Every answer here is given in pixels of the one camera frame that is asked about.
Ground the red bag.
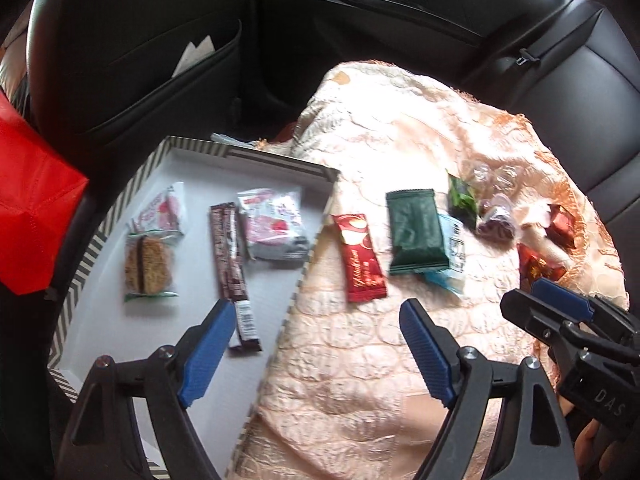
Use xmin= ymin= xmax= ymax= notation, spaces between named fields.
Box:
xmin=0 ymin=98 xmax=88 ymax=296

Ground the black front car seat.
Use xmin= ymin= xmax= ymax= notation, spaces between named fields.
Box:
xmin=27 ymin=0 xmax=321 ymax=162

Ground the person right hand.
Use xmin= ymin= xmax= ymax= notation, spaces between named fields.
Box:
xmin=558 ymin=388 xmax=639 ymax=479

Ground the clear wrapped candy right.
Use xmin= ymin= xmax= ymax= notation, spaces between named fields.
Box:
xmin=491 ymin=165 xmax=521 ymax=197

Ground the seat belt buckle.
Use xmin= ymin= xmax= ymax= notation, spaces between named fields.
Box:
xmin=515 ymin=49 xmax=540 ymax=66

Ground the pink white snack packet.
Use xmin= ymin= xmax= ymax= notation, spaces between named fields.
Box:
xmin=129 ymin=181 xmax=188 ymax=235

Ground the red Golden Crown snack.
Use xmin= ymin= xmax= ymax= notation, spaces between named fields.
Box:
xmin=332 ymin=214 xmax=387 ymax=302

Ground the clear wrapped dark candy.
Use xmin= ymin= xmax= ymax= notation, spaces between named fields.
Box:
xmin=476 ymin=194 xmax=518 ymax=243

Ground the brown long chocolate bar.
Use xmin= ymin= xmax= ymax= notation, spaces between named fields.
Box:
xmin=209 ymin=203 xmax=262 ymax=352

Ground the dark green snack packet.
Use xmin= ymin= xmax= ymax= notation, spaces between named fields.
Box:
xmin=386 ymin=188 xmax=448 ymax=275

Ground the red candy lower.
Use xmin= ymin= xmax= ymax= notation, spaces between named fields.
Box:
xmin=518 ymin=244 xmax=567 ymax=290

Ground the striped white cardboard box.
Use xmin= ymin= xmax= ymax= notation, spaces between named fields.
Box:
xmin=50 ymin=136 xmax=337 ymax=479

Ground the strawberry white snack packet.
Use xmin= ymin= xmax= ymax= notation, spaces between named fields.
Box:
xmin=238 ymin=188 xmax=310 ymax=262

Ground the brown cookie clear packet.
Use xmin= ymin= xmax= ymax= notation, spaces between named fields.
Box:
xmin=124 ymin=232 xmax=178 ymax=301

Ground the red candy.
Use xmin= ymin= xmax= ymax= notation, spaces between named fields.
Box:
xmin=546 ymin=204 xmax=576 ymax=249
xmin=518 ymin=244 xmax=567 ymax=290

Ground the black car seat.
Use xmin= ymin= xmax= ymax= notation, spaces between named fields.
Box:
xmin=463 ymin=0 xmax=639 ymax=243
xmin=27 ymin=0 xmax=321 ymax=162

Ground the black rear car seat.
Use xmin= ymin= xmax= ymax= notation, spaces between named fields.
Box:
xmin=463 ymin=0 xmax=639 ymax=243

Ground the green black snack packet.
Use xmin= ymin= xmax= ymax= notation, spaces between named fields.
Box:
xmin=447 ymin=174 xmax=478 ymax=231

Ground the clear wrapped candy left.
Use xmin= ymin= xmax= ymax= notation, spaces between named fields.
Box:
xmin=460 ymin=159 xmax=494 ymax=195

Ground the peach embroidered cloth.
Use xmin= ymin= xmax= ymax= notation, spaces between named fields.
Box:
xmin=226 ymin=58 xmax=630 ymax=480

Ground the grey plastic bag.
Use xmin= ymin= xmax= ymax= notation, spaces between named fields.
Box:
xmin=209 ymin=133 xmax=266 ymax=150

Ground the light blue snack packet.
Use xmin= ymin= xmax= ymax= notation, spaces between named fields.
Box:
xmin=424 ymin=214 xmax=465 ymax=296

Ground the white paper in pocket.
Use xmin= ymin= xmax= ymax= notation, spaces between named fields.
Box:
xmin=171 ymin=35 xmax=215 ymax=77

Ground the red candy upper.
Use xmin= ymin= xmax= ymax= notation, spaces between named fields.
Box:
xmin=546 ymin=204 xmax=576 ymax=249

